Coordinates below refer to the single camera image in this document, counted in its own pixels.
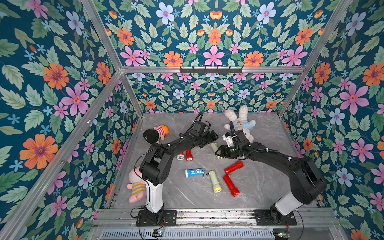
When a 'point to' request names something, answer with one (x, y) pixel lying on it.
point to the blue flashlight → (188, 172)
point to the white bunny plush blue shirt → (240, 123)
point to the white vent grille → (188, 234)
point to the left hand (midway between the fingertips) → (216, 137)
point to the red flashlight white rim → (181, 156)
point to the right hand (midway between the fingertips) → (220, 151)
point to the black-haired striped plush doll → (153, 136)
